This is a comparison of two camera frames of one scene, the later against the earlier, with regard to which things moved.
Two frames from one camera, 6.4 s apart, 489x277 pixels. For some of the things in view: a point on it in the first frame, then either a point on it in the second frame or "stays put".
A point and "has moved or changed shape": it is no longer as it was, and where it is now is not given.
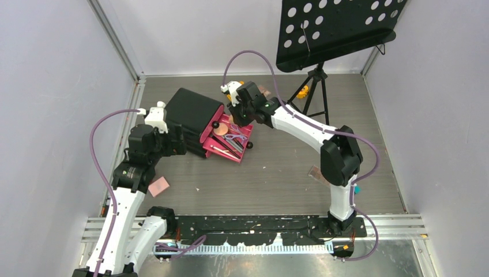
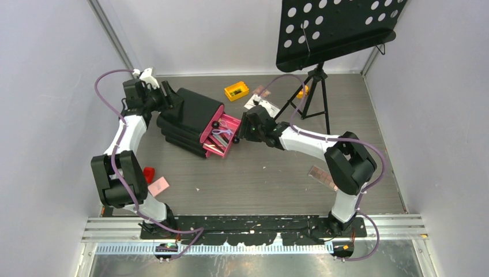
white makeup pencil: (221, 151) has moved or changed shape
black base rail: (311, 231) stays put
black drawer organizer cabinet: (195, 113) stays put
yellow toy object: (303, 92) stays put
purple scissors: (242, 137) to (228, 131)
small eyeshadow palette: (262, 90) stays put
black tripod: (317, 75) stays put
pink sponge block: (158, 186) stays put
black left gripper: (175, 147) to (169, 101)
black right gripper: (234, 109) to (244, 132)
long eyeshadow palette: (315, 172) stays put
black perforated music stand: (314, 31) stays put
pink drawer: (223, 138) has moved or changed shape
